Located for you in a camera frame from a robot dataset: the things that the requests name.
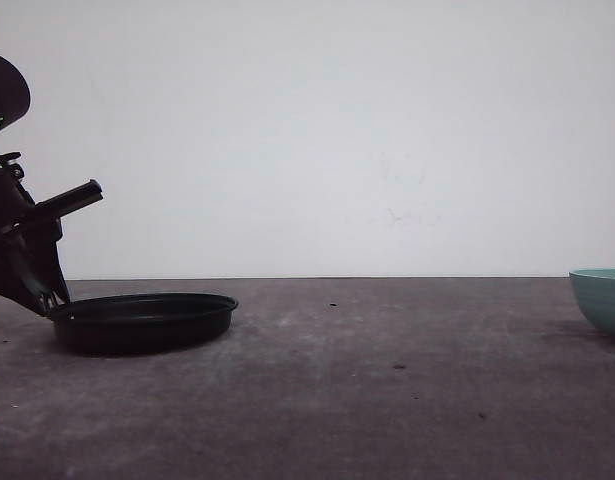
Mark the teal green bowl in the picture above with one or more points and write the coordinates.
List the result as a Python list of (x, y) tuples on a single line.
[(594, 291)]

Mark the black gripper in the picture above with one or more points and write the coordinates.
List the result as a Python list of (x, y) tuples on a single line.
[(30, 270)]

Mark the black frying pan green handle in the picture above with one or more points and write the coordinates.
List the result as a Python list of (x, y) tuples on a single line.
[(141, 323)]

